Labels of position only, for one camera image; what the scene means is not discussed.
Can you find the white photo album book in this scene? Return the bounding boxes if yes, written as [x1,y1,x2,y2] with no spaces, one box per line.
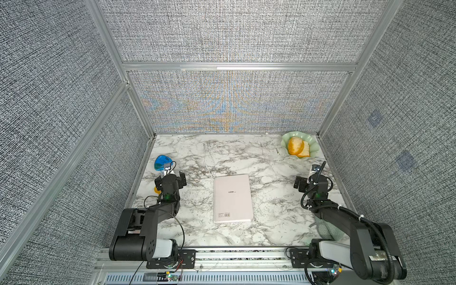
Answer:
[213,174,254,223]

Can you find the green glass plate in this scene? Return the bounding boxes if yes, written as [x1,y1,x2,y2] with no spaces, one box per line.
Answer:
[281,131,319,159]

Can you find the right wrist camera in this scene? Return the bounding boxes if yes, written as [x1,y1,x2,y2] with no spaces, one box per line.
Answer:
[308,164,321,181]

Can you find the bread piece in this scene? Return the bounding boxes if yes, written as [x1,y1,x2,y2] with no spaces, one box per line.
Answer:
[287,137,310,158]

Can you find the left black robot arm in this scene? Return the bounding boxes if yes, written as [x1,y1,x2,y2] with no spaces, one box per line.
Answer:
[109,172,187,264]

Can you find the aluminium front rail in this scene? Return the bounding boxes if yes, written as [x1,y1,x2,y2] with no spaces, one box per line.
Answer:
[88,246,400,285]

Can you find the green folded cloth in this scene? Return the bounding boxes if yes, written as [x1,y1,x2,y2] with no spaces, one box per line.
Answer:
[315,217,344,241]

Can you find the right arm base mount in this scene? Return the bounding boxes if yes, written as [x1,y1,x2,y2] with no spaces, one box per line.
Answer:
[285,239,342,285]

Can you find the blue lidded cup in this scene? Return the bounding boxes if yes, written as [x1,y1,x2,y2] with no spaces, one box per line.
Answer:
[154,154,173,172]

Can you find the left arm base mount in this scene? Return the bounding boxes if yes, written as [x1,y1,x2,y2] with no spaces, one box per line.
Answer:
[146,249,197,271]

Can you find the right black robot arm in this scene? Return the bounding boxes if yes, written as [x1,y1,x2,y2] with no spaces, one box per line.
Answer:
[293,173,407,285]

